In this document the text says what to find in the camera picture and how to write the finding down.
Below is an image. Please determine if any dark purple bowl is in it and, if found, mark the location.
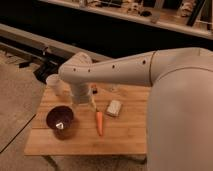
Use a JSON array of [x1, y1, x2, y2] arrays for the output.
[[46, 105, 74, 140]]

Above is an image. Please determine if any orange carrot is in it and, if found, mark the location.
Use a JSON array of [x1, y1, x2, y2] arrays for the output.
[[91, 97, 105, 137]]

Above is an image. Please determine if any white plastic cup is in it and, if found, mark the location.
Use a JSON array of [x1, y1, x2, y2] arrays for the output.
[[46, 74, 70, 97]]

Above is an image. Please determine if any white sponge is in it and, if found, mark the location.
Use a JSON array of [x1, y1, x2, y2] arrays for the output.
[[106, 100, 122, 117]]

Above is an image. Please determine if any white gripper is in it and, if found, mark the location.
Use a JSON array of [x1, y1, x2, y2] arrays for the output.
[[70, 83, 91, 104]]

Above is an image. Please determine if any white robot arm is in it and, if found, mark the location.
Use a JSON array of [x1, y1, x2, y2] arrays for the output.
[[59, 47, 213, 171]]

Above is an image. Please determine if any small dark eraser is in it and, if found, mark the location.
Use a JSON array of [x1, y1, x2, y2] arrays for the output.
[[92, 86, 98, 94]]

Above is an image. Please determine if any black equipment on floor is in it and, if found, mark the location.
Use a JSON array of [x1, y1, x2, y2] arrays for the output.
[[33, 59, 69, 84]]

